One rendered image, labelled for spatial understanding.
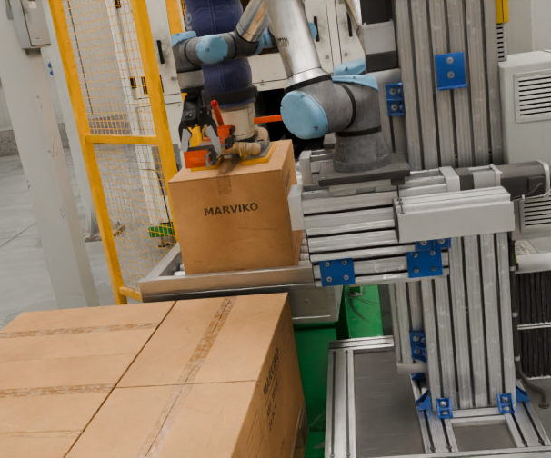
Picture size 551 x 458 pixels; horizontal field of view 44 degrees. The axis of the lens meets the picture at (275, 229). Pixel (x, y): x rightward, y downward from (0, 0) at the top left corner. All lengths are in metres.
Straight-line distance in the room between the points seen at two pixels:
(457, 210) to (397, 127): 0.41
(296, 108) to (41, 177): 1.96
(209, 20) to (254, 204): 0.67
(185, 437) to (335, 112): 0.82
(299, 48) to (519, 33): 9.83
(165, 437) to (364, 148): 0.83
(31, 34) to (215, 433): 2.12
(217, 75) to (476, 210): 1.22
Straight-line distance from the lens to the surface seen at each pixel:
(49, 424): 1.88
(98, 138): 3.68
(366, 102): 1.72
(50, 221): 3.42
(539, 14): 5.13
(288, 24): 1.66
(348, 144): 1.73
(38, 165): 3.37
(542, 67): 1.91
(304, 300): 2.42
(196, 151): 2.04
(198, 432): 1.67
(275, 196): 2.38
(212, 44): 1.93
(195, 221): 2.45
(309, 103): 1.59
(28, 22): 3.26
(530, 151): 1.93
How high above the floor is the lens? 1.41
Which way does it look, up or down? 16 degrees down
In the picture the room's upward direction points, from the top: 8 degrees counter-clockwise
